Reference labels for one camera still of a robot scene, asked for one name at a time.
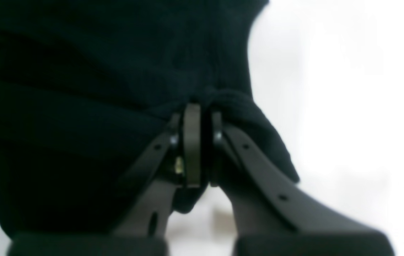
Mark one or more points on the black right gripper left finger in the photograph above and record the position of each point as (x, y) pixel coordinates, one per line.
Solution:
(171, 161)

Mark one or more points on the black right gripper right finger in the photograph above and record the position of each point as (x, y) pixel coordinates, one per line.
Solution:
(275, 218)

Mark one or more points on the black T-shirt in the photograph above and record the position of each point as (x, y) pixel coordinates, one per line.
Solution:
(85, 85)

